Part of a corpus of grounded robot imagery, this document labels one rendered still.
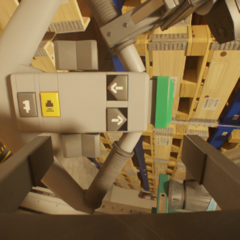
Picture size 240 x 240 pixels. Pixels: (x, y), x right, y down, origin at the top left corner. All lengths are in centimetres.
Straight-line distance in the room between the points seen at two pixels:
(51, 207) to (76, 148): 121
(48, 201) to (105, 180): 121
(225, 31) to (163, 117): 16
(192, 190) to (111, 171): 86
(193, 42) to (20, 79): 93
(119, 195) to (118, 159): 547
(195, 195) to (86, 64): 98
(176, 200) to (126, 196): 465
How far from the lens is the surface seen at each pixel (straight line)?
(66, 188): 34
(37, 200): 156
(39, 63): 145
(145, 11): 25
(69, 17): 109
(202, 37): 108
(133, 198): 568
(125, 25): 25
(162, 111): 27
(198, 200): 112
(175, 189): 109
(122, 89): 25
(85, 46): 26
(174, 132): 184
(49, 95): 27
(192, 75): 133
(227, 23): 31
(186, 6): 25
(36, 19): 30
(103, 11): 27
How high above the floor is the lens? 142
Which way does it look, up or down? 14 degrees down
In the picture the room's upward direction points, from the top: 94 degrees clockwise
